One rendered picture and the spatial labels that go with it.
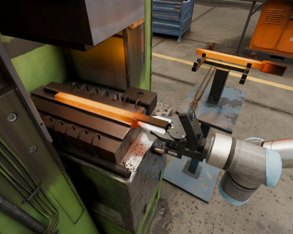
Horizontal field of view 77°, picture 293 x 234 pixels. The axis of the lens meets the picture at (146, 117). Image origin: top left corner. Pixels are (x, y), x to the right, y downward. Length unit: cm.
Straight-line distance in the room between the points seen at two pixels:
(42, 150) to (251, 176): 52
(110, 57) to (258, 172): 64
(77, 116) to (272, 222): 147
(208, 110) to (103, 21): 81
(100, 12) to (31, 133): 30
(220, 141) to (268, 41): 348
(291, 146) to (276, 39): 333
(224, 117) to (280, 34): 296
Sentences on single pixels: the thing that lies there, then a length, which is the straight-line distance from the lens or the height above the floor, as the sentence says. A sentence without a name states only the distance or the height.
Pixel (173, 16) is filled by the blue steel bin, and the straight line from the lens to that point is 414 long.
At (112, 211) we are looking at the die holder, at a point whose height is 53.
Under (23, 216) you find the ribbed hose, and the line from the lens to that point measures 56.
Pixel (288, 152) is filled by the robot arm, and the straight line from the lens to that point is 65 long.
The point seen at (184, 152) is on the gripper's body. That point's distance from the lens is 56.
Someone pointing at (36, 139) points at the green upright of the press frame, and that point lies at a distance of 50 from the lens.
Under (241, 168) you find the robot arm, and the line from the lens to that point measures 52.
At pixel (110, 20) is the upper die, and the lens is 37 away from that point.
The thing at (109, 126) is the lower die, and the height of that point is 99.
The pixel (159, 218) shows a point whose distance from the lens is 146.
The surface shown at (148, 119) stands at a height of 102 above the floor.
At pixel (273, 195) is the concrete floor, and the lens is 181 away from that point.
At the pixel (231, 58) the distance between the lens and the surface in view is 99.
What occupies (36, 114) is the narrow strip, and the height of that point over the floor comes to 112.
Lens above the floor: 139
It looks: 42 degrees down
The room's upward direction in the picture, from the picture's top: straight up
